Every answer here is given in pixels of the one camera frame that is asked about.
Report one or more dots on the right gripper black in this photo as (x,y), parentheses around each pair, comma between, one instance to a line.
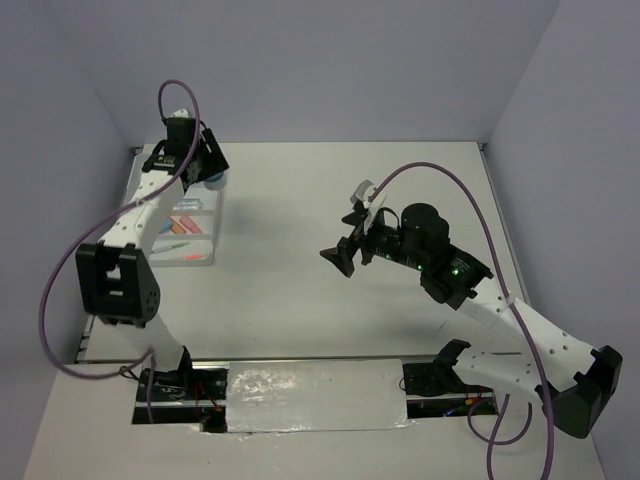
(341,255)

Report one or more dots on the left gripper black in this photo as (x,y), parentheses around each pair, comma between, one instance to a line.
(217,162)

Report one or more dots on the blue paint jar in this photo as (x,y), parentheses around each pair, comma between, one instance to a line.
(217,182)

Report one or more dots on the clear spray bottle blue cap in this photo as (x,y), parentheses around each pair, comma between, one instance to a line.
(189,204)

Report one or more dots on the pink plastic case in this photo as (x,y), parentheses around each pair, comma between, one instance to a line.
(190,225)

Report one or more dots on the green highlighter pen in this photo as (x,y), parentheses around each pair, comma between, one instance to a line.
(170,247)

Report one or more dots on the orange plastic case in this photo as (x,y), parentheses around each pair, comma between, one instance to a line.
(175,227)

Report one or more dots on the blue plastic case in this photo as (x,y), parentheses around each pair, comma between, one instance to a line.
(166,227)

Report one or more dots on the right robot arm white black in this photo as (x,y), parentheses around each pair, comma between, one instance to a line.
(576,378)

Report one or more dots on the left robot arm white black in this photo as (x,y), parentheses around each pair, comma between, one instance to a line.
(116,280)

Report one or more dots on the white compartment tray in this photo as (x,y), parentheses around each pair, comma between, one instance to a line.
(140,226)

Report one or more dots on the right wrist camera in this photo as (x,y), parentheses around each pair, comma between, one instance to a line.
(367,201)

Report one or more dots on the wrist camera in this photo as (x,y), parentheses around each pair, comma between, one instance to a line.
(180,113)
(367,201)

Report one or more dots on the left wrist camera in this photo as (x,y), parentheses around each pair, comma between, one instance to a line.
(180,113)

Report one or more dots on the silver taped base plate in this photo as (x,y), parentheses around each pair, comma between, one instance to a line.
(315,396)

